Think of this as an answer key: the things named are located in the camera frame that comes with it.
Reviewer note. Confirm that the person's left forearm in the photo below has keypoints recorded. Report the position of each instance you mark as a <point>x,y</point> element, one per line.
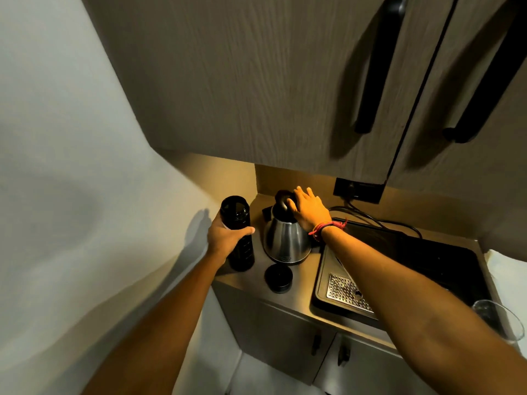
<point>164,337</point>

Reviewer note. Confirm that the person's right forearm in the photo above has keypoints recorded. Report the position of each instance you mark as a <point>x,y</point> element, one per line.
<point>411,312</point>

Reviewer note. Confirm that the black wall socket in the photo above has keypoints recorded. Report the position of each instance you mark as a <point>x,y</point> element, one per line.
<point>362,189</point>

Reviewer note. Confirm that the wide wooden upper cabinet door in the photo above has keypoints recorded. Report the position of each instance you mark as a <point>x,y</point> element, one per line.
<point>247,78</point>

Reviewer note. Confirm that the person's left thumb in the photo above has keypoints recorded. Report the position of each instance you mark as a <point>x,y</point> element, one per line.
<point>242,232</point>

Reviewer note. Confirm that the black drip tray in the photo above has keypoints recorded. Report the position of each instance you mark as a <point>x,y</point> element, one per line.
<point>323,283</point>

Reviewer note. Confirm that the person's right middle finger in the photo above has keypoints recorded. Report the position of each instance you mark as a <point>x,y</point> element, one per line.
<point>307,194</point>

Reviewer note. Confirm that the stainless steel electric kettle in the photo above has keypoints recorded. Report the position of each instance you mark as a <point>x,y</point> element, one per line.
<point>286,240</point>

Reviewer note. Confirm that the black induction cooktop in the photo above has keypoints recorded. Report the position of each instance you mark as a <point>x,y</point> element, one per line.
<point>432,259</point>

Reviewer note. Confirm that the black water bottle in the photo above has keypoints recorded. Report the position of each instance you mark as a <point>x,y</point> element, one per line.
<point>239,213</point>

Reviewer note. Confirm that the person's left hand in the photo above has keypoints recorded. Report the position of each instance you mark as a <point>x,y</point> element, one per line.
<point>220,242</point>

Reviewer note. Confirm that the black bottle cap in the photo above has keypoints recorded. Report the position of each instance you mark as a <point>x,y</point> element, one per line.
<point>278,278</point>

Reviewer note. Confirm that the person's right hand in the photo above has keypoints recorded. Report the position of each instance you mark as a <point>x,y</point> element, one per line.
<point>309,211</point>

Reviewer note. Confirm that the person's right thumb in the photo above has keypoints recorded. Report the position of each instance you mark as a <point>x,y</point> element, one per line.
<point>291,205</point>

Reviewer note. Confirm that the white cloth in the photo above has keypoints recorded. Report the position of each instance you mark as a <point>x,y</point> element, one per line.
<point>510,279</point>

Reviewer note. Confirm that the narrow wooden upper cabinet door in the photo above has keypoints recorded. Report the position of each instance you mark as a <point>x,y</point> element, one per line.
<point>465,160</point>

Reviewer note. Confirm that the person's right little finger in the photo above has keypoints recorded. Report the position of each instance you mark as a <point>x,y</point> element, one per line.
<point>322,203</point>

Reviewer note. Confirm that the grey lower cabinet door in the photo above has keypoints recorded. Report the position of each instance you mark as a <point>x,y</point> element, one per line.
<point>271,329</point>
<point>370,372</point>

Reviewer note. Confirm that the clear drinking glass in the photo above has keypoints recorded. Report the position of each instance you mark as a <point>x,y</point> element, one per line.
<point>500,320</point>

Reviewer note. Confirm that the perforated metal grate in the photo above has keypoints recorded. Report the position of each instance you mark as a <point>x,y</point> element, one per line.
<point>344,290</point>

